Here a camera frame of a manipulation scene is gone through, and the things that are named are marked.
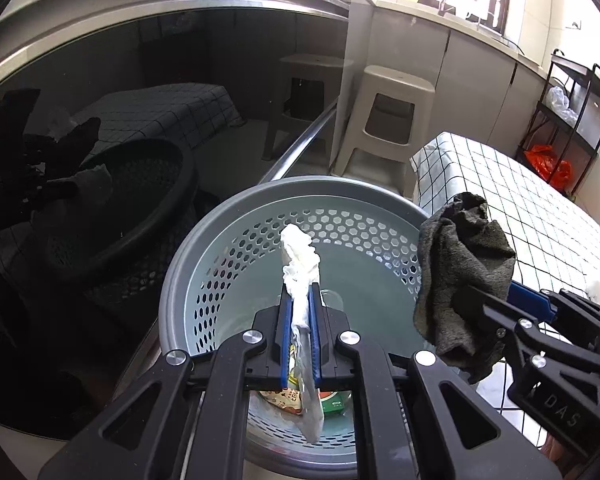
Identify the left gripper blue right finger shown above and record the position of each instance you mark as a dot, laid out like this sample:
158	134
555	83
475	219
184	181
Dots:
315	305

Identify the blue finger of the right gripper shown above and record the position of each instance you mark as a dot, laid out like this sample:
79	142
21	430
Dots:
530	301

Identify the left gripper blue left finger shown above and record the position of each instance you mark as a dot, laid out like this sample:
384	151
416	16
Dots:
284	336

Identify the white wrapper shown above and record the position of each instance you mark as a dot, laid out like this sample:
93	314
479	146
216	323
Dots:
301	268

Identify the dark grey cloth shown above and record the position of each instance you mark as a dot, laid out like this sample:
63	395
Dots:
461	246

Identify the grey perforated trash basket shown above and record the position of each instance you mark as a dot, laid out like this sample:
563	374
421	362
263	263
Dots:
219	307

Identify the grey kitchen cabinets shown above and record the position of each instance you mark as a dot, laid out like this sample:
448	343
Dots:
484	90

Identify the kitchen faucet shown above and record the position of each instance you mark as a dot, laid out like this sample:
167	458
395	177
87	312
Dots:
446	8

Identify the right human hand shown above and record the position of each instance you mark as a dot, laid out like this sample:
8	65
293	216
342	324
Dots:
555	451

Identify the white black grid tablecloth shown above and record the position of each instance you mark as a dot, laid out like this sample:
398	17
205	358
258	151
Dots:
557	243

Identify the orange plastic bag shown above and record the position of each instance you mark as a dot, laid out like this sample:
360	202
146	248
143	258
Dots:
557	173

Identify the black metal shelf rack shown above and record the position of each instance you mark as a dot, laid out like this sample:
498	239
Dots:
562	140

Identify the beige plastic stool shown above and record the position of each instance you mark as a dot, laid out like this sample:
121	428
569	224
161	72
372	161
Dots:
390	119

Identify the white plastic bag on shelf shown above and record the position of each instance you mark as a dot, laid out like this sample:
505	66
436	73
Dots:
557	101

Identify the black built-in oven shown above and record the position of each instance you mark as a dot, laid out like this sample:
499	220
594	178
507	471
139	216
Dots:
122	122

